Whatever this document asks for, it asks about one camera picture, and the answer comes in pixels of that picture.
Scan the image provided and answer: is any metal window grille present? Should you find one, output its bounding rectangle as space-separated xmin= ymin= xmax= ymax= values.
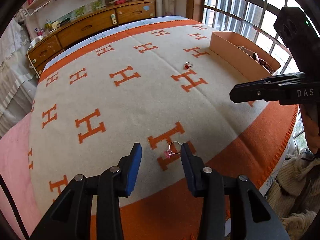
xmin=201 ymin=0 xmax=301 ymax=74

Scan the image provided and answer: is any beige orange H-pattern blanket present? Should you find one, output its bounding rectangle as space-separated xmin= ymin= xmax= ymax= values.
xmin=29 ymin=20 xmax=298 ymax=239

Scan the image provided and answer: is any white lace covered furniture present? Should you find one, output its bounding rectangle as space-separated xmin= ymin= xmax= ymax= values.
xmin=0 ymin=18 xmax=37 ymax=137

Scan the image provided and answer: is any pink bed sheet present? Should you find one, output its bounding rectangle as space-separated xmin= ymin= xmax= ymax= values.
xmin=0 ymin=114 xmax=41 ymax=234

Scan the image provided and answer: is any silver ring with pink stone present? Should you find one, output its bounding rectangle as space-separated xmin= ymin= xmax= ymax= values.
xmin=163 ymin=141 xmax=182 ymax=159

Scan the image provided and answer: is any cream knitted sweater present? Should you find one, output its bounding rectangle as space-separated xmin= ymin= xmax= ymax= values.
xmin=266 ymin=147 xmax=319 ymax=239

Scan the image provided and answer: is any light blue floral bedsheet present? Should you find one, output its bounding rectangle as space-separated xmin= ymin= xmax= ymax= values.
xmin=42 ymin=15 xmax=187 ymax=73

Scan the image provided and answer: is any wooden desk with drawers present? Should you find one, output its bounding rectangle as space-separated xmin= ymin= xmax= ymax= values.
xmin=27 ymin=0 xmax=156 ymax=77

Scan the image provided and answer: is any pink jewelry box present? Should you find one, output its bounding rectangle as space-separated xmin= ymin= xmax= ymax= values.
xmin=209 ymin=31 xmax=280 ymax=81

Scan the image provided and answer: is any white power adapter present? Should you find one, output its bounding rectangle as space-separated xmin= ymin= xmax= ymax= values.
xmin=29 ymin=35 xmax=43 ymax=48

